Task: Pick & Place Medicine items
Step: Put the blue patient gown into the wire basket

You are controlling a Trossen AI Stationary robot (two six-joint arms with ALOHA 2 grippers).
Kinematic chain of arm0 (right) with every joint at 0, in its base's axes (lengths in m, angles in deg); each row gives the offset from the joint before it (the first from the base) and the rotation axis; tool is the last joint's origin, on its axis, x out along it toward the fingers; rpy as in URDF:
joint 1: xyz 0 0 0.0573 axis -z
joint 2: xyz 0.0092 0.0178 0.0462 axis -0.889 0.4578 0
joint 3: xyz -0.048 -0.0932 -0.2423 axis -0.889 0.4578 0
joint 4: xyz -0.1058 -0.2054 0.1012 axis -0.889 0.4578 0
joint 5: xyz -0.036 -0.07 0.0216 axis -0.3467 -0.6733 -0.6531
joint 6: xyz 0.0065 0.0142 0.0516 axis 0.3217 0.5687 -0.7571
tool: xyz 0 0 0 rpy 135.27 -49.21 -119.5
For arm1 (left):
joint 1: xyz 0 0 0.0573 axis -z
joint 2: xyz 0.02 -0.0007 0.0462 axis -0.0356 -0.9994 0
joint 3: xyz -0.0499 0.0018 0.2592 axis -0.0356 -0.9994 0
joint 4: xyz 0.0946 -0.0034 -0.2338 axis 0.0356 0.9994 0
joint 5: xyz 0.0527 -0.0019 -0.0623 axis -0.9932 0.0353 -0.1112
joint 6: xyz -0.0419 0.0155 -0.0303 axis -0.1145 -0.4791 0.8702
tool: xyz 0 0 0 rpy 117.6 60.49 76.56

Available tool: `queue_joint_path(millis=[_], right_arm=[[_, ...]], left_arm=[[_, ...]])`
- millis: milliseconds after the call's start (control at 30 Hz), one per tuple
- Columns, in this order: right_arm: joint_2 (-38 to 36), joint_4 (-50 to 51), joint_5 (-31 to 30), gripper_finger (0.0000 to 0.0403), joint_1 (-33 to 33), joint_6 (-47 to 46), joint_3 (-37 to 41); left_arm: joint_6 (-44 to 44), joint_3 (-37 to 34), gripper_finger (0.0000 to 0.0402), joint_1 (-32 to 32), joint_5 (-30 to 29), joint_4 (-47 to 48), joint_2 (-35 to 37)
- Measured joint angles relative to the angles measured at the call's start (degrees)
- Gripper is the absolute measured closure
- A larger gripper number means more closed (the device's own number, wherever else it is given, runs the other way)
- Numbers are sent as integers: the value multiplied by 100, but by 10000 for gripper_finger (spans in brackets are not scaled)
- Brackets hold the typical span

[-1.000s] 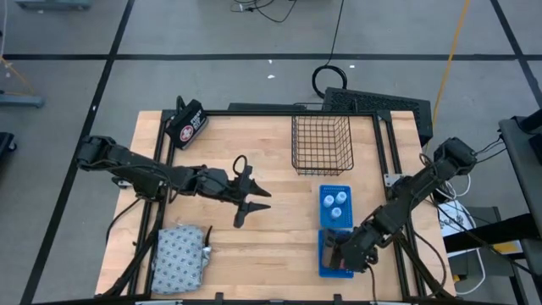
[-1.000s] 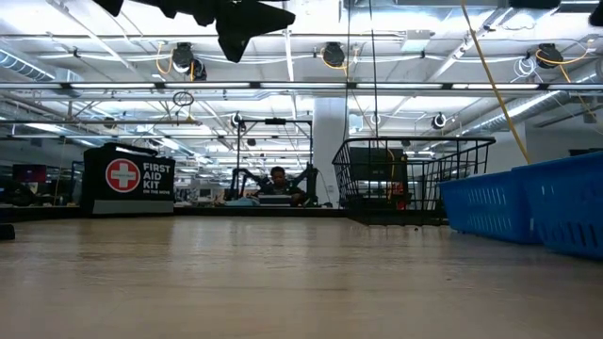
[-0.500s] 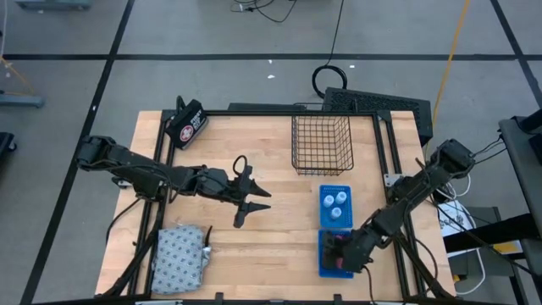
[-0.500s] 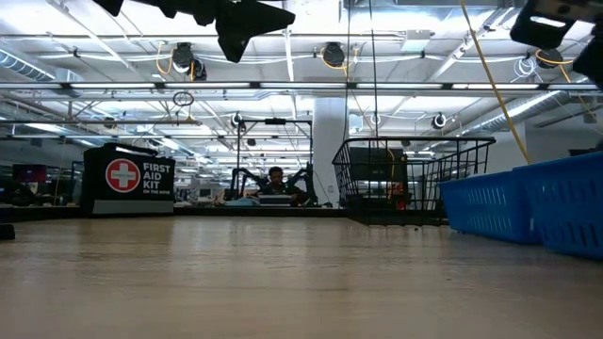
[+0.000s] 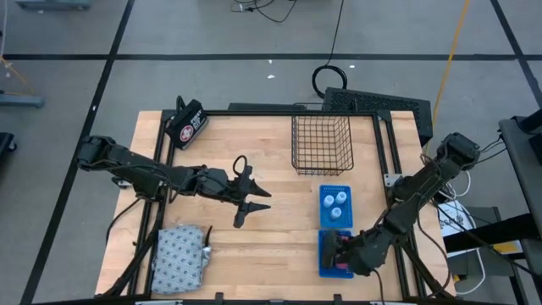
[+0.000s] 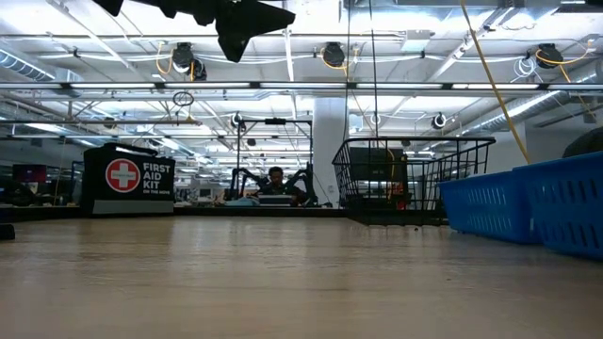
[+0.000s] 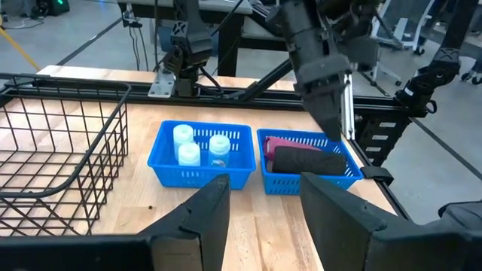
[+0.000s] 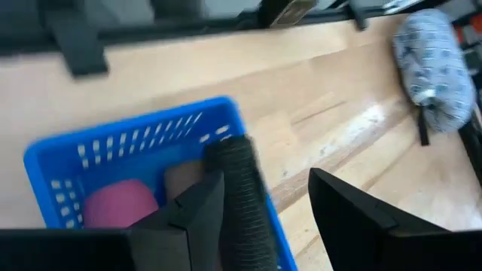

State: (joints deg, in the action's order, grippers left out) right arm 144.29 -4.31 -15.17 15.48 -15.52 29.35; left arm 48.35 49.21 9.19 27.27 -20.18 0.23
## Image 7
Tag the black frame clamp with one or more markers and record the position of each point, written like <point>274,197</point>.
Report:
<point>376,175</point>

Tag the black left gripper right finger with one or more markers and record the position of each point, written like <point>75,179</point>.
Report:
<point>339,226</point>

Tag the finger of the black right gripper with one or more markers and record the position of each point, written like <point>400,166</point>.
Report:
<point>325,109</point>
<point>363,52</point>

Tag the clear pill bottle with pills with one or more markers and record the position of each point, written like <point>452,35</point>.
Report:
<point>219,147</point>

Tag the black bandage roll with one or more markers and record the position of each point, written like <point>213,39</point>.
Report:
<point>309,160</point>

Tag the pink bandage roll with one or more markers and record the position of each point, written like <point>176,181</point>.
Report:
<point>275,145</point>

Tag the blue plastic basket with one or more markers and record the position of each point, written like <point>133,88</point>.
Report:
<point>286,184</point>
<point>211,177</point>

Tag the black control box with labels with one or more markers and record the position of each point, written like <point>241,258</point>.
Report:
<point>380,148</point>

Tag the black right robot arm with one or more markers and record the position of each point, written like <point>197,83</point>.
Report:
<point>188,41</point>

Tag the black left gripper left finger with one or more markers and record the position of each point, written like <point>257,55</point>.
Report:
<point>203,226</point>

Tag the black device with green light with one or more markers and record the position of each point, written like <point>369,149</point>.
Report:
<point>56,7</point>

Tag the silver aluminium frame bracket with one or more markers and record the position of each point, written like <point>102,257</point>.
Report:
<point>348,113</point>

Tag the white rolling chair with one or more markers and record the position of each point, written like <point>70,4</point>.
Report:
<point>403,30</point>

